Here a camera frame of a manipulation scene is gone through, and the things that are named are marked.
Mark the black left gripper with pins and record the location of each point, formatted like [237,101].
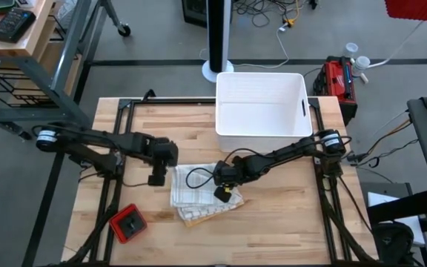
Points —
[161,150]

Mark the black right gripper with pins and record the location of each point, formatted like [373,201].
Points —
[232,171]

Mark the yellow checked towel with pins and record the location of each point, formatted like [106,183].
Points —
[213,217]

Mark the off-white towel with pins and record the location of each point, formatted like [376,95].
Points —
[195,185]

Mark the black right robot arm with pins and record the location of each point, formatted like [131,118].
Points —
[291,152]

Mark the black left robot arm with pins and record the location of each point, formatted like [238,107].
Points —
[87,144]

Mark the red black square device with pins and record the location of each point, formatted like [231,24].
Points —
[128,224]

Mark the white perforated plastic basket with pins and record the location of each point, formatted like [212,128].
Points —
[261,107]

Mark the black caster wheel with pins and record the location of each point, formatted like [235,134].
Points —
[124,29]

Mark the tower fan with round base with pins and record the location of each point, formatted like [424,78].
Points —
[217,37]

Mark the white paper sheet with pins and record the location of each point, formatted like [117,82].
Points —
[378,198]

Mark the red black tool case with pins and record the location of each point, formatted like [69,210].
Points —
[334,79]

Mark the black box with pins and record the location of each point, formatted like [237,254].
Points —
[195,13]

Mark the black backpack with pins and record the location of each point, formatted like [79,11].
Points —
[393,243]

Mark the yellow plug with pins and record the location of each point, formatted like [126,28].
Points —
[289,22]

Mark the white plastic bottle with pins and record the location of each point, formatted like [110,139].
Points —
[361,64]

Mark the white plastic cup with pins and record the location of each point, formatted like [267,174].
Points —
[350,49]

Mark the wooden workbench with grey legs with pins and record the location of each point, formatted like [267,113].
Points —
[39,22]

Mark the black keypad device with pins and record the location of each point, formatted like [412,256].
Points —
[11,26]

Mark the green tray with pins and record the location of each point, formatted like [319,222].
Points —
[2,4]

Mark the red acoustic panel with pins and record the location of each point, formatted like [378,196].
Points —
[417,9]

